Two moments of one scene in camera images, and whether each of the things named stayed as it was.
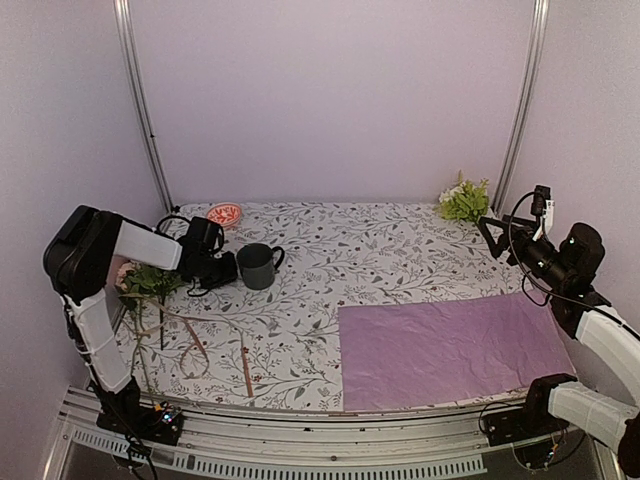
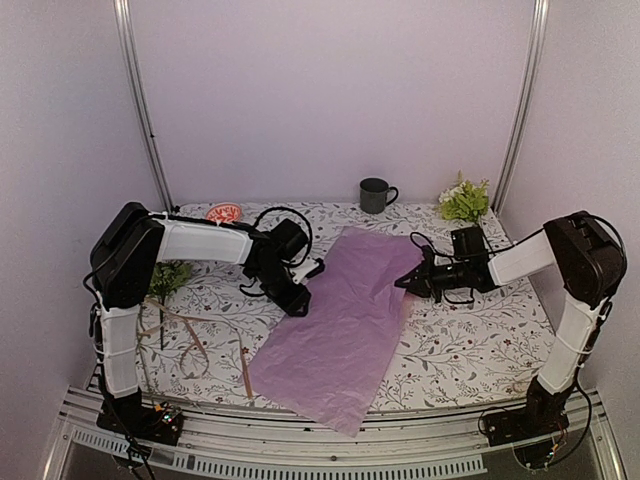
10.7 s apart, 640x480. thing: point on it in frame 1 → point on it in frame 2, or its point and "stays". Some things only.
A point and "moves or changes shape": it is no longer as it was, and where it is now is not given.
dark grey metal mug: (257, 266) moves or changes shape
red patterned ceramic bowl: (228, 214) stays
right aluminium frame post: (520, 123) stays
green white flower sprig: (465, 201) stays
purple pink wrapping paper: (435, 351) → (330, 364)
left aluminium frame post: (123, 22) stays
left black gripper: (231, 274) → (293, 303)
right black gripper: (496, 249) → (419, 286)
